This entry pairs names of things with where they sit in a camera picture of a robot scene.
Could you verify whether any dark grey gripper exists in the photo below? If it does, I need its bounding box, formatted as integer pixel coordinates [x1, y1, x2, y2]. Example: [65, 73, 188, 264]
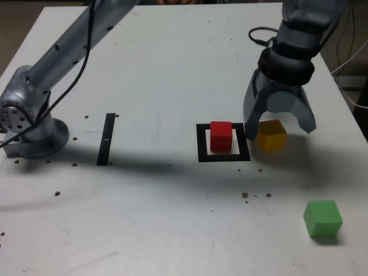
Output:
[243, 70, 317, 141]

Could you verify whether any yellow cube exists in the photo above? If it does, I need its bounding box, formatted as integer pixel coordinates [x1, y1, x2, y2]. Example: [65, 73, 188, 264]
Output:
[255, 120, 288, 152]

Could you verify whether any red cube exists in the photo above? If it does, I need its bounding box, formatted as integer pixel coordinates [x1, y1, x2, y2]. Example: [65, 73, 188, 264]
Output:
[209, 120, 233, 152]

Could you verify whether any green cube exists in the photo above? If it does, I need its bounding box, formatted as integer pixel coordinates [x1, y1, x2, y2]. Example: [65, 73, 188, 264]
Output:
[303, 200, 344, 239]

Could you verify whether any black tape square outline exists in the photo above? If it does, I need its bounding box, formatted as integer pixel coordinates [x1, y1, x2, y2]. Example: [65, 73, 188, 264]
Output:
[195, 122, 251, 163]

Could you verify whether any black tape strip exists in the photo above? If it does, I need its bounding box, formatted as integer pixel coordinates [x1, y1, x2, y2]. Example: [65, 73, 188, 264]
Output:
[96, 113, 116, 167]

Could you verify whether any black camera cable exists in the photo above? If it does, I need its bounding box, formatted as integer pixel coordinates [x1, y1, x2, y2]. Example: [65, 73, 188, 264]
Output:
[248, 26, 279, 47]

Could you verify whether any white background cable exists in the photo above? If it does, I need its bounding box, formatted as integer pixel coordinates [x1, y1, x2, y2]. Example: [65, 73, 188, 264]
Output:
[331, 39, 368, 109]

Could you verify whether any thin black background cable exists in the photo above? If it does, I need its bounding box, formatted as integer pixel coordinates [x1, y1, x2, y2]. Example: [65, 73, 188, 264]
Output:
[335, 0, 357, 68]

